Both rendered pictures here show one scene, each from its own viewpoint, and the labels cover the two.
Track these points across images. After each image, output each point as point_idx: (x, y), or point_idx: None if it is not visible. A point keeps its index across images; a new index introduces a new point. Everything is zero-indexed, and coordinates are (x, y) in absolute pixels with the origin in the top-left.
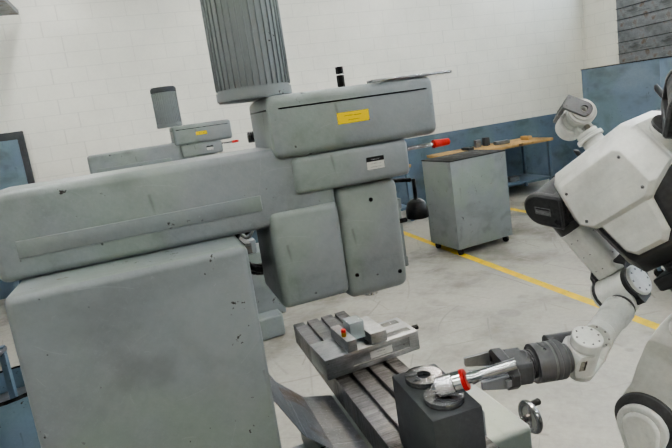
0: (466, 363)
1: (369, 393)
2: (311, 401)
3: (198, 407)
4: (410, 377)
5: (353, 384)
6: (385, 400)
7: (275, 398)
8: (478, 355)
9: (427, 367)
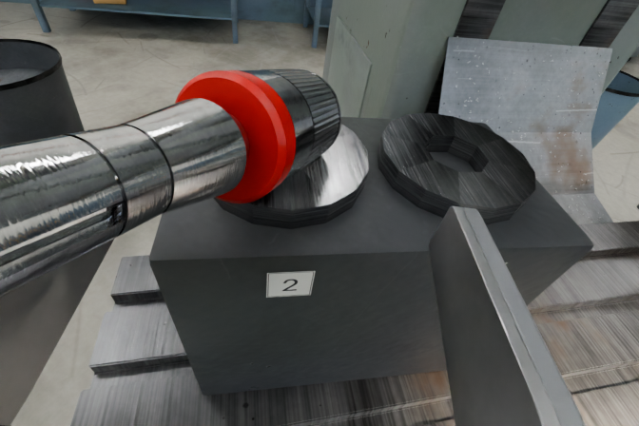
0: (439, 239)
1: (606, 261)
2: (584, 202)
3: None
4: (440, 123)
5: (635, 242)
6: (579, 281)
7: (469, 60)
8: (493, 311)
9: (515, 180)
